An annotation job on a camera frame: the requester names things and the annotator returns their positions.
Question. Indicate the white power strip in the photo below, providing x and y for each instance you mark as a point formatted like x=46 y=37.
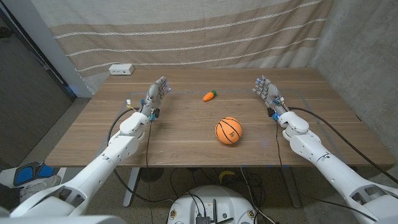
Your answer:
x=121 y=69

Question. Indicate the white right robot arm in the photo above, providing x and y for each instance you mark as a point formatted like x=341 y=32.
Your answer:
x=335 y=174

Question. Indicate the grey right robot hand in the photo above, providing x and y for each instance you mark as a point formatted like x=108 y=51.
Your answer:
x=271 y=93

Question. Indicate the white table leg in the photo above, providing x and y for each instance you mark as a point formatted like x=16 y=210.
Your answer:
x=130 y=186

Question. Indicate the white sneaker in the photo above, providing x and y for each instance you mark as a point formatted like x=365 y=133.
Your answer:
x=40 y=186

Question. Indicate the yellow banana-shaped object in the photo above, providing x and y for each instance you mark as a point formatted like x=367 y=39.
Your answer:
x=226 y=174

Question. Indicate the beige striped cloth backdrop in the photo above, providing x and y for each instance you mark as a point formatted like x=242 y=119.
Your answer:
x=186 y=31

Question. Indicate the black door frame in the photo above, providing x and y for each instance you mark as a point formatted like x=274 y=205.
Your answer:
x=37 y=53

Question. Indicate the grey table leg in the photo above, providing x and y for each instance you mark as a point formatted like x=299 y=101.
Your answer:
x=292 y=186

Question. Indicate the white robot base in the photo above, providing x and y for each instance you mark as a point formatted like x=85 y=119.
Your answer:
x=227 y=199

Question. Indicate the orange toy carrot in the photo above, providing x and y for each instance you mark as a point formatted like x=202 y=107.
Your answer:
x=207 y=97

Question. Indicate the orange toy basketball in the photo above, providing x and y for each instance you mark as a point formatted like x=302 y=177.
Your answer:
x=229 y=130

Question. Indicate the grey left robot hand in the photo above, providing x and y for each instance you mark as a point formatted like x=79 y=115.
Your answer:
x=154 y=96

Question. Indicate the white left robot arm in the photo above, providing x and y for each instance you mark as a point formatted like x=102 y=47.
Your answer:
x=93 y=174

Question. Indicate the black round floor fan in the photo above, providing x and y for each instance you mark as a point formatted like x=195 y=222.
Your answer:
x=151 y=174

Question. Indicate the dark trouser leg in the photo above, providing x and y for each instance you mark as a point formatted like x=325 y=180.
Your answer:
x=8 y=197

